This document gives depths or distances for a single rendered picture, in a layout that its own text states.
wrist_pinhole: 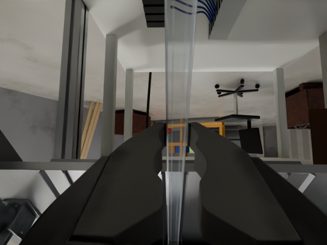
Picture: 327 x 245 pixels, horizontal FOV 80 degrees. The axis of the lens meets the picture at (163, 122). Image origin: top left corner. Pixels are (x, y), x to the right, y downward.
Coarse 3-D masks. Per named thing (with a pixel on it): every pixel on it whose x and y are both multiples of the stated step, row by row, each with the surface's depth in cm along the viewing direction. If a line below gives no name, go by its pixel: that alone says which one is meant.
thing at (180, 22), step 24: (168, 0) 8; (192, 0) 8; (168, 24) 9; (192, 24) 9; (168, 48) 9; (192, 48) 9; (168, 72) 10; (168, 96) 11; (168, 120) 12; (168, 144) 14; (168, 168) 15; (168, 192) 17; (168, 216) 20; (168, 240) 24
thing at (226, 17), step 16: (144, 0) 37; (160, 0) 37; (208, 0) 43; (224, 0) 39; (240, 0) 39; (160, 16) 42; (208, 16) 48; (224, 16) 44; (208, 32) 54; (224, 32) 50
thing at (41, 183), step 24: (0, 168) 18; (24, 168) 18; (48, 168) 18; (72, 168) 18; (192, 168) 18; (288, 168) 18; (312, 168) 17; (0, 192) 21; (24, 192) 20; (48, 192) 20; (192, 192) 20; (312, 192) 19; (192, 216) 23; (192, 240) 27
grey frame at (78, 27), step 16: (80, 0) 46; (64, 16) 46; (80, 16) 45; (64, 32) 45; (80, 32) 45; (64, 48) 45; (80, 48) 45; (64, 64) 44; (80, 64) 45; (64, 80) 44; (80, 80) 46; (64, 96) 43; (80, 96) 46; (64, 112) 43; (80, 112) 45; (64, 128) 43; (80, 128) 45; (64, 144) 43; (80, 144) 45
